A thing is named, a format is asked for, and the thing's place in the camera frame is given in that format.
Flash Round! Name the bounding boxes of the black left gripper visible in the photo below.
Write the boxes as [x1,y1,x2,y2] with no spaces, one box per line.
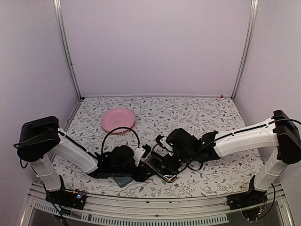
[111,161,156,183]

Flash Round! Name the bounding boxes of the brown sunglasses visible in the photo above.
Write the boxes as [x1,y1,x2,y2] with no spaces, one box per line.
[150,158,177,183]

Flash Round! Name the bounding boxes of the black glasses case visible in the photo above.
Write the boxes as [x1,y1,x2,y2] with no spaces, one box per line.
[146,152,177,183]

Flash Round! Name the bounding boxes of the grey case green lining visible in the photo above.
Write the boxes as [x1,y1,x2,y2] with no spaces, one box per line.
[112,176,133,188]

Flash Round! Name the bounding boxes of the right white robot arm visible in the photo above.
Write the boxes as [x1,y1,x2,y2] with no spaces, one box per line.
[156,110,301,205]

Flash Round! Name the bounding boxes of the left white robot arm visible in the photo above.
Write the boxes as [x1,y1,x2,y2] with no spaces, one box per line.
[13,116,155,204]

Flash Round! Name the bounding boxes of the pink plate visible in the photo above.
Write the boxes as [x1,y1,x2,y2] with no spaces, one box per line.
[101,108,135,132]

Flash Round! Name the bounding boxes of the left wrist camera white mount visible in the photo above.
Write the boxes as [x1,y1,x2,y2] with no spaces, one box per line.
[133,144,151,167]

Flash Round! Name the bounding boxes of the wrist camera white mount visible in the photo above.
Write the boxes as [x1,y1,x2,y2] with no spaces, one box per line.
[133,144,151,167]
[155,135,174,156]

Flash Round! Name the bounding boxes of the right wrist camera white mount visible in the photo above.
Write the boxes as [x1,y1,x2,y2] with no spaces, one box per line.
[155,135,174,156]

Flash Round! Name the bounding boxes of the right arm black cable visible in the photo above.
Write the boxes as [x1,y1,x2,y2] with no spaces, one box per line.
[150,135,219,175]

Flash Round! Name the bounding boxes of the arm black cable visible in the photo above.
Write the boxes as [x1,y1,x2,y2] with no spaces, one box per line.
[101,127,141,156]
[150,135,219,175]

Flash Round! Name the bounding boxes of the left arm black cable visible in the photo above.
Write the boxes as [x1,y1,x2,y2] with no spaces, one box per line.
[101,127,141,156]

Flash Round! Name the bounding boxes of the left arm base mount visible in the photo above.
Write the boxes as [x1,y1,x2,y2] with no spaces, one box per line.
[45,176,87,210]

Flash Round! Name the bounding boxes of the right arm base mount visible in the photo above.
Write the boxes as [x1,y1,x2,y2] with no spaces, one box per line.
[226,176,276,222]

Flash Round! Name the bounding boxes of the front aluminium rail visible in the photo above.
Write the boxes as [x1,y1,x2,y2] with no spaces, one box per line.
[20,183,294,226]

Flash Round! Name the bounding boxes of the right aluminium frame post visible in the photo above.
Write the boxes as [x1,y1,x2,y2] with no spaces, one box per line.
[231,0,259,102]

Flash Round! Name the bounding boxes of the aluminium frame post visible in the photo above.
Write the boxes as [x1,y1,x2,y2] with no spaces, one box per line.
[231,0,259,102]
[53,0,82,101]

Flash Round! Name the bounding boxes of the left aluminium frame post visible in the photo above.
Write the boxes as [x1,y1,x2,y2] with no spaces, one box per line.
[53,0,82,101]

